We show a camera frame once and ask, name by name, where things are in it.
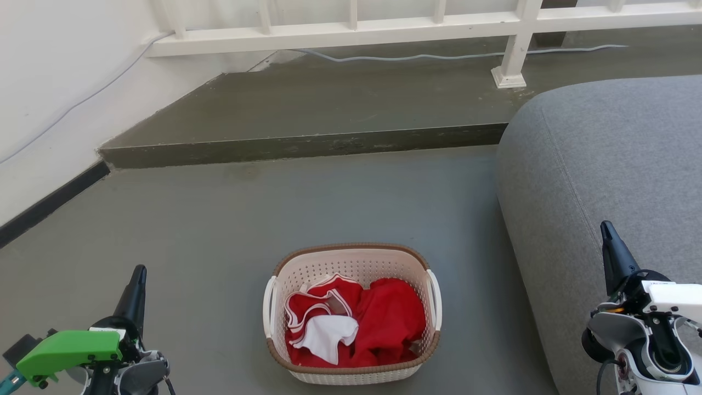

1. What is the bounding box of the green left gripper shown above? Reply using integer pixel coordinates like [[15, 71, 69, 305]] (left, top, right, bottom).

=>
[[2, 264, 148, 388]]

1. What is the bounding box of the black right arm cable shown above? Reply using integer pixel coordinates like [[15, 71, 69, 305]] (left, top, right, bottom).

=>
[[596, 358, 623, 395]]

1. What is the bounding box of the thin white wall cable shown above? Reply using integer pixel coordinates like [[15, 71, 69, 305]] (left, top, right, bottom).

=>
[[0, 31, 175, 165]]

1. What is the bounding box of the red garment with white trim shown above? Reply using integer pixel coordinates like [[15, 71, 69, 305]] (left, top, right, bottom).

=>
[[285, 273, 364, 367]]

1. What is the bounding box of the plain red garment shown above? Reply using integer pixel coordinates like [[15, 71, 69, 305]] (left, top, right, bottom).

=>
[[340, 278, 427, 368]]

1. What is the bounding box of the black baseboard strip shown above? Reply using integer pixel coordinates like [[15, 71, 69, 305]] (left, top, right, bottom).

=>
[[0, 161, 111, 249]]

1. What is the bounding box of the grey fabric sofa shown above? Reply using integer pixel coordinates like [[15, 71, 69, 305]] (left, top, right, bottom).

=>
[[496, 75, 702, 395]]

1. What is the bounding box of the white railing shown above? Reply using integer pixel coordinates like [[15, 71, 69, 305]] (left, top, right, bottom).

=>
[[144, 0, 702, 89]]

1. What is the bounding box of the beige perforated plastic laundry basket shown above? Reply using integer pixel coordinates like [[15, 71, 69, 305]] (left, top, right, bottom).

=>
[[262, 243, 443, 385]]

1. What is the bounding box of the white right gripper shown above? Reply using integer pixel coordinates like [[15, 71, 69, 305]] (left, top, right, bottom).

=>
[[600, 221, 702, 325]]

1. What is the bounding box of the white cloth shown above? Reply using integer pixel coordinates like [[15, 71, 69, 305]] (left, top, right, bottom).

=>
[[290, 315, 359, 365]]

